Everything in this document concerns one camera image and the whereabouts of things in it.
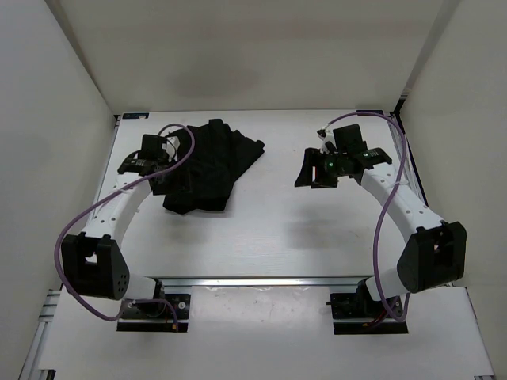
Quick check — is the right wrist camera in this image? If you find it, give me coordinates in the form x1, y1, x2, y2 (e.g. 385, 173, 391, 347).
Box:
317, 123, 368, 155

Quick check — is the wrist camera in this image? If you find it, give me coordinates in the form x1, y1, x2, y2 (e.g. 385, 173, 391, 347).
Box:
138, 135, 180, 162
317, 123, 368, 155

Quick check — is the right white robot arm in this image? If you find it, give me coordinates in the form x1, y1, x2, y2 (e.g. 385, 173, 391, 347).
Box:
295, 148, 467, 317

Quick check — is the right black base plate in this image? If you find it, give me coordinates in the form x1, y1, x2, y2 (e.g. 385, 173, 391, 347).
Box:
326, 290, 409, 336

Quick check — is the black skirt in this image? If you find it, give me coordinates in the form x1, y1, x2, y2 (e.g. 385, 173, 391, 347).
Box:
162, 119, 265, 215

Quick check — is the aluminium front rail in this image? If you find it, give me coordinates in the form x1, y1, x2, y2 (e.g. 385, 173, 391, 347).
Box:
158, 276, 364, 287

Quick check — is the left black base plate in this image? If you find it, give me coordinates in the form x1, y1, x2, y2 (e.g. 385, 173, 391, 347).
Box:
116, 292, 192, 333

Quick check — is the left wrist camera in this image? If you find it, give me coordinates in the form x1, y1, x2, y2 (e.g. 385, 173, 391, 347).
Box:
138, 135, 180, 162

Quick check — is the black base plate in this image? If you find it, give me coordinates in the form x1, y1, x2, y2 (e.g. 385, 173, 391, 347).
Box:
116, 292, 192, 333
326, 290, 409, 336

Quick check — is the left blue label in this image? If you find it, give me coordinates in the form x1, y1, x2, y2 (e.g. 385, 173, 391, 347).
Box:
122, 112, 149, 120

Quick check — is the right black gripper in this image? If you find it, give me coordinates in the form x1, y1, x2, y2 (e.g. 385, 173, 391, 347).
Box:
293, 148, 346, 189

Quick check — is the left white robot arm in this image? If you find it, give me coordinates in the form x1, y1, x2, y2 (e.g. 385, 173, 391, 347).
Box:
61, 153, 177, 317

